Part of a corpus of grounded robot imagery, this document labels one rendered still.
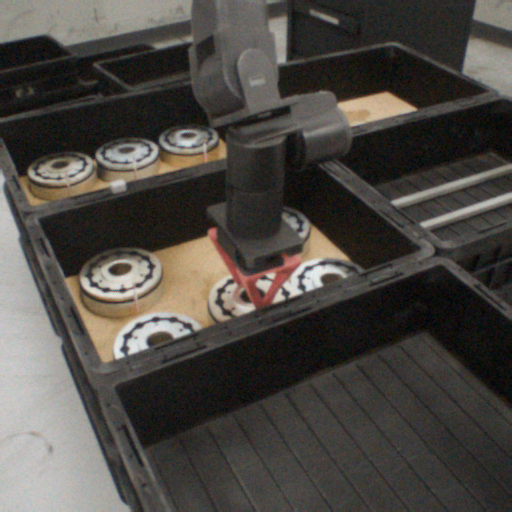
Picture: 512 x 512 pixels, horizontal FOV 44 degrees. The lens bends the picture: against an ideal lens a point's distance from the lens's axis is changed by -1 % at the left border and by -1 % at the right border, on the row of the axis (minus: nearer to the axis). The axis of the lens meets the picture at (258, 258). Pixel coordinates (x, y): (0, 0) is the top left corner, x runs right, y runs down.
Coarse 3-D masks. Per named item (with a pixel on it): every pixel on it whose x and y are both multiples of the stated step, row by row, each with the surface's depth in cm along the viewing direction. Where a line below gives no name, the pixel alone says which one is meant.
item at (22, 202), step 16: (128, 96) 105; (32, 112) 100; (48, 112) 100; (0, 144) 91; (0, 160) 88; (224, 160) 87; (16, 176) 84; (160, 176) 84; (16, 192) 81; (96, 192) 81; (32, 208) 78; (48, 208) 78
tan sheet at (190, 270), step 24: (312, 240) 89; (168, 264) 85; (192, 264) 85; (216, 264) 85; (72, 288) 81; (168, 288) 81; (192, 288) 81; (144, 312) 77; (168, 312) 77; (192, 312) 77; (96, 336) 74
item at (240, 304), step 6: (258, 282) 73; (240, 288) 72; (258, 288) 73; (264, 288) 72; (234, 294) 72; (240, 294) 72; (264, 294) 72; (234, 300) 71; (240, 300) 71; (240, 306) 70; (246, 306) 70; (252, 306) 70
